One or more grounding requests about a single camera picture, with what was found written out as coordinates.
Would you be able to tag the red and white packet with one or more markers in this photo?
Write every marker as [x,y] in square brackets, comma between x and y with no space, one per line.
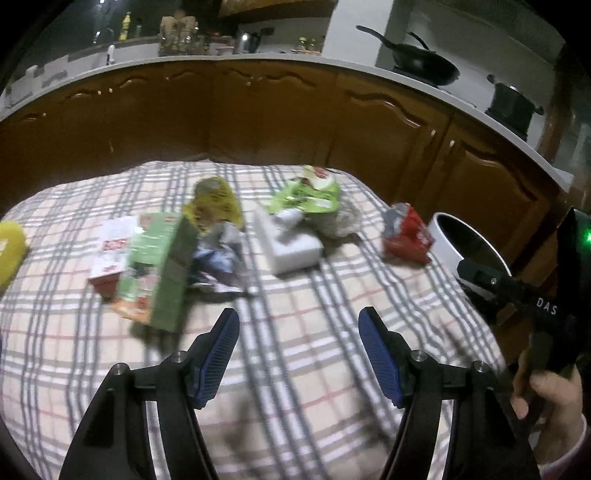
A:
[113,249]

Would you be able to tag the wooden wall cabinets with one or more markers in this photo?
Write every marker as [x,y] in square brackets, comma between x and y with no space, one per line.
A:
[277,7]

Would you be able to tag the sink faucet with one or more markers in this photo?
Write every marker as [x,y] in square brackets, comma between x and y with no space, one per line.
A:
[104,36]

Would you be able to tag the utensil holder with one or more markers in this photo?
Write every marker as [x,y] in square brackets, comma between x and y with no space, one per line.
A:
[180,37]

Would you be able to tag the clear plastic bag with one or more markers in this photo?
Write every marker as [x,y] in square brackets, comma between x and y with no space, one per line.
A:
[339,221]

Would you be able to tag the wooden kitchen cabinets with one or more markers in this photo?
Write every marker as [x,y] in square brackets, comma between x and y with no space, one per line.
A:
[277,115]

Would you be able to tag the red snack packet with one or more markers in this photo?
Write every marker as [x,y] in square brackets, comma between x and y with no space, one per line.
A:
[408,235]

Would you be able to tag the person's right forearm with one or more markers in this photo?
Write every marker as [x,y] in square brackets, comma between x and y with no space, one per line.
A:
[572,461]

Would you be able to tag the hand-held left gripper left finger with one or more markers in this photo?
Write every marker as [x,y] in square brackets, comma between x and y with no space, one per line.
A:
[220,355]

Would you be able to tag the white trash bin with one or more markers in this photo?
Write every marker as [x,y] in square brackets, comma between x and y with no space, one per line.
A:
[443,244]

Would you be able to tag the green carton box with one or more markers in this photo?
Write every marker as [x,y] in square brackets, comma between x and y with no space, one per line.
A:
[157,272]

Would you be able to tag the white soap bottle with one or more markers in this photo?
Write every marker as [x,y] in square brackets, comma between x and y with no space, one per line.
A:
[111,54]

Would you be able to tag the black wok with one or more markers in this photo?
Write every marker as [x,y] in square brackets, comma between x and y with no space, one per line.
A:
[425,64]

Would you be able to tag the steel kettle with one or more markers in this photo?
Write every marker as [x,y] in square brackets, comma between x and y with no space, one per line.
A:
[247,44]

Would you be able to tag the silver foil wrapper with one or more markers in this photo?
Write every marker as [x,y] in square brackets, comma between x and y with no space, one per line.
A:
[217,258]

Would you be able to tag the black cooking pot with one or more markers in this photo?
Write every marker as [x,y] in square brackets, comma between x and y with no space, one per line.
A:
[510,104]

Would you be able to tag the white foam block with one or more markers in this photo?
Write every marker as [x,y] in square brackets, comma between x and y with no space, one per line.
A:
[291,249]

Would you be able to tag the grey kitchen countertop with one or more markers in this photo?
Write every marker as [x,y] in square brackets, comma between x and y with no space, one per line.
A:
[277,57]

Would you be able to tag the yellow plastic container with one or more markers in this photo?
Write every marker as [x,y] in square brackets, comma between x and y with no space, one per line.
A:
[9,251]

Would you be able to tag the person's right hand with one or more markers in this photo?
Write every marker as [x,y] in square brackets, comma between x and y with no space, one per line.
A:
[554,406]

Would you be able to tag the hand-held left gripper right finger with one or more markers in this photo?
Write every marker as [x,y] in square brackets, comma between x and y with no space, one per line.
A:
[381,355]

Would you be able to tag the yellow oil bottle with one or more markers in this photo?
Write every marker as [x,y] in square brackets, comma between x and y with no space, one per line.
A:
[124,27]

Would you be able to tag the green spout pouch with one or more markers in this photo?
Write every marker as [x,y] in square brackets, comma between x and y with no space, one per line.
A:
[304,196]

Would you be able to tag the dark bottle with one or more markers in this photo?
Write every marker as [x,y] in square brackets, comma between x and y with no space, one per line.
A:
[137,30]

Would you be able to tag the dark kitchen window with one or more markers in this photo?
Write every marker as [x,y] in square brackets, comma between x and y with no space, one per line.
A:
[69,23]

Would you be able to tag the yellow mesh bag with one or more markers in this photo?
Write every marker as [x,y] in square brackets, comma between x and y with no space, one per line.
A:
[214,203]

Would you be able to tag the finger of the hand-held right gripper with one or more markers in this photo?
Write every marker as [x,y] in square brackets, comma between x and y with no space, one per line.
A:
[489,279]

